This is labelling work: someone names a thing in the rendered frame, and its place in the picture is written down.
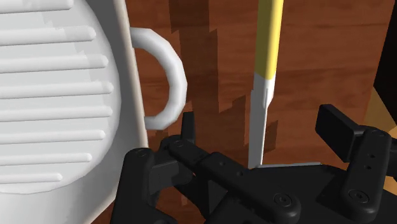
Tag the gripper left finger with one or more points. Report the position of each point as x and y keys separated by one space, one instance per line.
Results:
x=201 y=159

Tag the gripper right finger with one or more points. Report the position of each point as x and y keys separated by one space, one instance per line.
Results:
x=366 y=173

